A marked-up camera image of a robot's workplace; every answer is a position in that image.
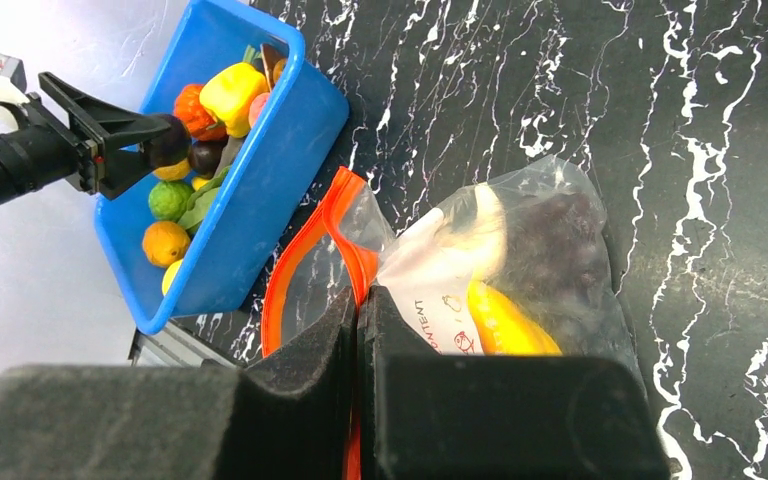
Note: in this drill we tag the yellow toy lemon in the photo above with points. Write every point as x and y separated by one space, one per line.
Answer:
175 172

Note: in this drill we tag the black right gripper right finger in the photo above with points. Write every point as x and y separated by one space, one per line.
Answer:
433 416

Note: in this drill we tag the clear zip bag orange zipper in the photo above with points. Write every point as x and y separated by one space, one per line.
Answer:
347 244

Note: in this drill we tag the dark eggplant toy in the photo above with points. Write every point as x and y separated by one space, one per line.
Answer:
172 146

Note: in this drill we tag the dark plum toy fruit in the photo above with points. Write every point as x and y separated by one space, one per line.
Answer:
206 158

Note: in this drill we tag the small yellow toy fruit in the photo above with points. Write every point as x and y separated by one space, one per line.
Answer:
198 182

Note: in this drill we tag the orange toy citrus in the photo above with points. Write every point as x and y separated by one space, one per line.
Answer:
165 242

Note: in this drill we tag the brown toy mushroom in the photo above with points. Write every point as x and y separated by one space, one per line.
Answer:
274 62

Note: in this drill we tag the green toy fruit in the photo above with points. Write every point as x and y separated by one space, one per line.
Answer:
167 200

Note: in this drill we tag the green toy vegetable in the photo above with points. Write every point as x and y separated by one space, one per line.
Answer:
200 203

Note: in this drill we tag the yellow toy pepper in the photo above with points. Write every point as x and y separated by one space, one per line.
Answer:
228 96

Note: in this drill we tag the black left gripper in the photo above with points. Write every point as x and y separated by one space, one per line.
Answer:
42 150

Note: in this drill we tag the blue plastic bin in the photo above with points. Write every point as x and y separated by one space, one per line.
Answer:
277 164

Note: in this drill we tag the dark purple toy grapes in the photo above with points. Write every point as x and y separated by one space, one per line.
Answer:
555 262

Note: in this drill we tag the peach toy fruit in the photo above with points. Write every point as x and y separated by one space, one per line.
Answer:
256 107

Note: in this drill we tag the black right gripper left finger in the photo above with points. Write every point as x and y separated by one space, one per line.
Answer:
283 417

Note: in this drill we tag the yellow orange toy fruit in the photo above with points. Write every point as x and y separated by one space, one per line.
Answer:
169 276

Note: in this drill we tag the yellow toy banana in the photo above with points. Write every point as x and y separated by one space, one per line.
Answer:
502 328

